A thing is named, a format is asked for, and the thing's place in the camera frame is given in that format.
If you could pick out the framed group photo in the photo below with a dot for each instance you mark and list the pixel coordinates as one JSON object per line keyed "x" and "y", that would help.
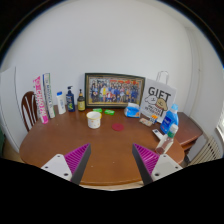
{"x": 114, "y": 90}

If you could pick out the small orange box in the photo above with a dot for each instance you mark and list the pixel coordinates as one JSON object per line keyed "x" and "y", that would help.
{"x": 153, "y": 118}

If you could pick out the white remote control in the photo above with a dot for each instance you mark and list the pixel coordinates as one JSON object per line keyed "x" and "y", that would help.
{"x": 157, "y": 134}

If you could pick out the wooden chair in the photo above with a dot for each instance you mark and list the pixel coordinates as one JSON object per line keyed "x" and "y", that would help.
{"x": 28, "y": 106}

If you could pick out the white radiator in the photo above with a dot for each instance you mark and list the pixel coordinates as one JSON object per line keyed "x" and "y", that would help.
{"x": 208, "y": 151}

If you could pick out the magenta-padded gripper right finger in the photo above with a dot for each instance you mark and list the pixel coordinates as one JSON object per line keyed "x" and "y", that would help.
{"x": 163, "y": 166}

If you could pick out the dark blue pump bottle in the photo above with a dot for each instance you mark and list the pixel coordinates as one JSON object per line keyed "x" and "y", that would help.
{"x": 70, "y": 101}

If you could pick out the small snack packet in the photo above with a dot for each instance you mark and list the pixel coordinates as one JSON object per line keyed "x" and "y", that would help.
{"x": 145, "y": 121}

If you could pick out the pink long box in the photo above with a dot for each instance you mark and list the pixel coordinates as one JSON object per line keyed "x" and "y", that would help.
{"x": 41, "y": 103}

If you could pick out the brown yellow-labelled pump bottle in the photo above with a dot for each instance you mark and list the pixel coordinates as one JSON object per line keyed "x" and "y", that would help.
{"x": 81, "y": 102}

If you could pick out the white bottle with blue cap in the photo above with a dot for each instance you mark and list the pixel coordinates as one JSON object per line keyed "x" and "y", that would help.
{"x": 61, "y": 104}

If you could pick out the white and green long box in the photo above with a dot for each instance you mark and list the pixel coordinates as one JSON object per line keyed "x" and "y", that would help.
{"x": 49, "y": 96}

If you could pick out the clear green-labelled drink bottle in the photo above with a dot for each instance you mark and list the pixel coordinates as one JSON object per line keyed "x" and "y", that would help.
{"x": 166, "y": 141}

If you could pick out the flat round red coaster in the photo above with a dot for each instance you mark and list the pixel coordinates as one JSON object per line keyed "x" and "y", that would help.
{"x": 117, "y": 127}

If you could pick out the white mug with yellow rim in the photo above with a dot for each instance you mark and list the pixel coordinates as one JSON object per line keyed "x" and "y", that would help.
{"x": 93, "y": 120}

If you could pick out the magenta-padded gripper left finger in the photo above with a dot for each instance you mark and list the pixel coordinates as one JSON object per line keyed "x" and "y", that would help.
{"x": 60, "y": 166}

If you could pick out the white paper gift bag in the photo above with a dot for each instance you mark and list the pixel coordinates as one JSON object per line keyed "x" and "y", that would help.
{"x": 158, "y": 98}

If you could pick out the blue tissue pack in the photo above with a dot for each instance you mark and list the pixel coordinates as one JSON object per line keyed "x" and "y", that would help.
{"x": 132, "y": 111}

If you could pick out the blue detergent bottle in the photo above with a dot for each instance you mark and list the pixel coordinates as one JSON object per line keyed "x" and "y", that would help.
{"x": 169, "y": 120}

